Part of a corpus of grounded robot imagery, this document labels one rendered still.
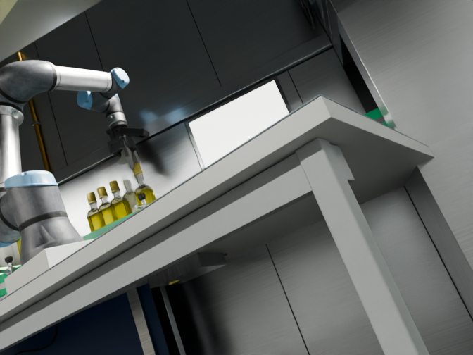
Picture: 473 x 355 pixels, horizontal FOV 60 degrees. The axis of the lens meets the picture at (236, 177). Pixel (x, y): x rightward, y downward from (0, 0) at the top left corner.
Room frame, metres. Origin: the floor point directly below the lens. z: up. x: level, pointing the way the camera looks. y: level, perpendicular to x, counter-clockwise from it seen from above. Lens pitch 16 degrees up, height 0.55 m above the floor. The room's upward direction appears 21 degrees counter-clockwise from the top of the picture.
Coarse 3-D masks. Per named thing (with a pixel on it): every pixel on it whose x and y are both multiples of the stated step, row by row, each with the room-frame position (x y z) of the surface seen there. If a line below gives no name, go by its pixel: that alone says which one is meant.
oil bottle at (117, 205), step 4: (120, 196) 1.55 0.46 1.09; (112, 200) 1.53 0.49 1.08; (116, 200) 1.52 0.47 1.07; (120, 200) 1.52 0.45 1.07; (112, 204) 1.53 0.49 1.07; (116, 204) 1.52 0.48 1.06; (120, 204) 1.52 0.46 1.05; (112, 208) 1.53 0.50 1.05; (116, 208) 1.52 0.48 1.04; (120, 208) 1.52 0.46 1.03; (124, 208) 1.52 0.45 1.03; (112, 212) 1.53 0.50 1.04; (116, 212) 1.52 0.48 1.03; (120, 212) 1.52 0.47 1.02; (124, 212) 1.52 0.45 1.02; (116, 216) 1.53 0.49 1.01; (120, 216) 1.52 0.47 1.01; (124, 216) 1.52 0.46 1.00
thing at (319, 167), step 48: (240, 192) 0.62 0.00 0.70; (288, 192) 0.58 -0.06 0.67; (336, 192) 0.54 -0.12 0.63; (144, 240) 0.74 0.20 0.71; (192, 240) 0.68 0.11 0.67; (336, 240) 0.55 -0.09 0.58; (96, 288) 0.83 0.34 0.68; (384, 288) 0.54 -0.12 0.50; (0, 336) 1.05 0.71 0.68; (384, 336) 0.55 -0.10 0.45
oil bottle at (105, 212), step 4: (104, 204) 1.54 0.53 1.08; (108, 204) 1.54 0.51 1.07; (100, 208) 1.54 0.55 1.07; (104, 208) 1.53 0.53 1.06; (108, 208) 1.53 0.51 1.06; (100, 212) 1.54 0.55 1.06; (104, 212) 1.53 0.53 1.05; (108, 212) 1.53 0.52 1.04; (100, 216) 1.54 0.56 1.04; (104, 216) 1.54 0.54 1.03; (108, 216) 1.53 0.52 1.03; (112, 216) 1.53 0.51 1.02; (104, 220) 1.54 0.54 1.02; (108, 220) 1.53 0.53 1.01; (112, 220) 1.53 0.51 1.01; (104, 224) 1.54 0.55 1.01
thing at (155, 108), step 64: (128, 0) 1.64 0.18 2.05; (192, 0) 1.58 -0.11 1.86; (256, 0) 1.52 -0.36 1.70; (0, 64) 1.81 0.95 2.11; (64, 64) 1.73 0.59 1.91; (128, 64) 1.66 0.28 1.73; (192, 64) 1.60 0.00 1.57; (256, 64) 1.55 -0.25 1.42; (320, 64) 1.50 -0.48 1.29; (64, 128) 1.75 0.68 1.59; (64, 192) 1.77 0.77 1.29
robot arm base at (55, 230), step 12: (48, 216) 0.93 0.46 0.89; (60, 216) 0.95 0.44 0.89; (24, 228) 0.92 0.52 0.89; (36, 228) 0.92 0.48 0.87; (48, 228) 0.92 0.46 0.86; (60, 228) 0.94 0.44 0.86; (72, 228) 0.97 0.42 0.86; (24, 240) 0.92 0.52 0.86; (36, 240) 0.91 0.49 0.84; (48, 240) 0.92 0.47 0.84; (60, 240) 0.92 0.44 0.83; (72, 240) 0.95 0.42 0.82; (24, 252) 0.91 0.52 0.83; (36, 252) 0.90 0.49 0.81
